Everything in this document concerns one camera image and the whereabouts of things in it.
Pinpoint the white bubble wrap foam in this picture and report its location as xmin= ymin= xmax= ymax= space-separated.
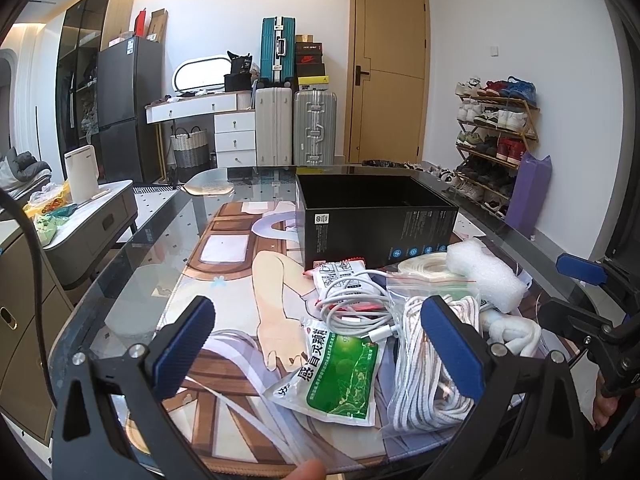
xmin=446 ymin=238 xmax=527 ymax=313

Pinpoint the bag of striped white cords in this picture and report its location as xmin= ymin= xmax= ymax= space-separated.
xmin=387 ymin=275 xmax=480 ymax=434

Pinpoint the bag of cream rope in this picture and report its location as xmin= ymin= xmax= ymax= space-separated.
xmin=398 ymin=252 xmax=456 ymax=281

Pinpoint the green white medicine packet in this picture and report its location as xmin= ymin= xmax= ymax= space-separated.
xmin=265 ymin=318 xmax=386 ymax=428

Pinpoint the white charging cable bundle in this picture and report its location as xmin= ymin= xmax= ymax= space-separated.
xmin=314 ymin=278 xmax=403 ymax=346

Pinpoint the person's right hand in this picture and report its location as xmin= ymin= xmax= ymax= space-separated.
xmin=592 ymin=373 xmax=618 ymax=429

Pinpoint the person's left hand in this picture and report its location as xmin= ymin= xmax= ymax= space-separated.
xmin=283 ymin=460 xmax=326 ymax=480

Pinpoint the purple paper bag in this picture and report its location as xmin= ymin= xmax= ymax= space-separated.
xmin=506 ymin=152 xmax=552 ymax=237

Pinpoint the shoe rack with shoes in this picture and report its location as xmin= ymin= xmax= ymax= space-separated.
xmin=454 ymin=76 xmax=539 ymax=219

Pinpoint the grey side cabinet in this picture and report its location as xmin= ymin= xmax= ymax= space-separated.
xmin=43 ymin=180 xmax=138 ymax=289

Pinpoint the black cardboard box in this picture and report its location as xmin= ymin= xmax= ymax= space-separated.
xmin=295 ymin=174 xmax=458 ymax=270

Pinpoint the anime printed desk mat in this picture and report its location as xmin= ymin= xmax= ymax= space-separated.
xmin=124 ymin=200 xmax=582 ymax=476

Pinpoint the white red wet wipes pack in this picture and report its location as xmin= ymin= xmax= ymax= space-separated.
xmin=305 ymin=259 xmax=386 ymax=300

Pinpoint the white electric kettle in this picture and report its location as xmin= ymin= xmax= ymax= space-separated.
xmin=64 ymin=144 xmax=99 ymax=204

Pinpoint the pile of grey clothes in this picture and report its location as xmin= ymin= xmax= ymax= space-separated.
xmin=1 ymin=148 xmax=51 ymax=200

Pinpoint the wooden door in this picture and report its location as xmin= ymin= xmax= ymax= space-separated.
xmin=344 ymin=0 xmax=431 ymax=162

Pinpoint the grey white woven basket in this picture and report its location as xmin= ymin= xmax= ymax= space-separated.
xmin=170 ymin=127 xmax=209 ymax=169

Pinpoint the silver aluminium suitcase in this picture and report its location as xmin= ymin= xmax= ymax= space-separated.
xmin=293 ymin=90 xmax=337 ymax=166

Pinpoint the white dressing table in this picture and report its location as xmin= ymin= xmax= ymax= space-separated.
xmin=145 ymin=90 xmax=257 ymax=168

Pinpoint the stack of shoe boxes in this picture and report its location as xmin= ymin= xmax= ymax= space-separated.
xmin=295 ymin=34 xmax=329 ymax=91

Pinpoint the white suitcase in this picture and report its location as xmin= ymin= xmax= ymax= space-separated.
xmin=255 ymin=88 xmax=293 ymax=166

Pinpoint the black refrigerator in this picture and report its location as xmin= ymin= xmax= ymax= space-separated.
xmin=96 ymin=36 xmax=164 ymax=184

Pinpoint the oval vanity mirror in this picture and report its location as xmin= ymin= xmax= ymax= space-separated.
xmin=172 ymin=56 xmax=231 ymax=93

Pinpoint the black bag on dresser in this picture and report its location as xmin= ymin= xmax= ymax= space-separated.
xmin=224 ymin=51 xmax=253 ymax=92

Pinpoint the teal suitcase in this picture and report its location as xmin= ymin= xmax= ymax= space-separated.
xmin=259 ymin=16 xmax=296 ymax=87

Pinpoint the dark glass display cabinet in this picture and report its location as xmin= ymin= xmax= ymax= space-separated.
xmin=55 ymin=0 xmax=134 ymax=154

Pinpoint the black cable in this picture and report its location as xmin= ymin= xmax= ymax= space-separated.
xmin=0 ymin=186 xmax=58 ymax=406

